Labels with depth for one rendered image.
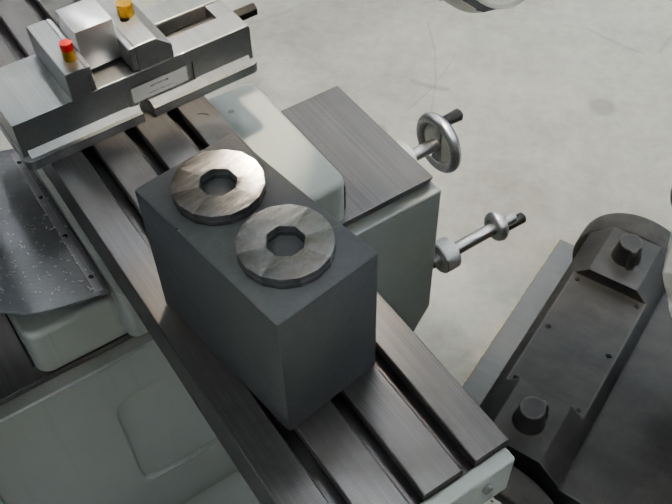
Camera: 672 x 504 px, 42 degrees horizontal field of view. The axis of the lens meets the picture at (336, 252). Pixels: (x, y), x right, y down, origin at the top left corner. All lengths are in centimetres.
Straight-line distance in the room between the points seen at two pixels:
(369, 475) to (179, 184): 34
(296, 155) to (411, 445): 56
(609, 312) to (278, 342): 77
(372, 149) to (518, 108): 124
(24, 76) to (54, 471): 57
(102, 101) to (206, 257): 45
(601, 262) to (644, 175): 108
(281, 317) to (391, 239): 69
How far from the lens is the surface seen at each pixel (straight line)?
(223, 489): 168
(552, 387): 134
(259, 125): 136
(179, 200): 84
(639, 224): 156
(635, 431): 136
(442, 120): 157
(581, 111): 268
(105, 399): 132
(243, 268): 78
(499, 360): 158
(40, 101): 120
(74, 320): 118
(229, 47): 126
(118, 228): 110
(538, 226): 233
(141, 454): 149
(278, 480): 89
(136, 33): 120
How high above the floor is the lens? 171
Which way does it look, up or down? 50 degrees down
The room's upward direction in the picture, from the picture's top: 2 degrees counter-clockwise
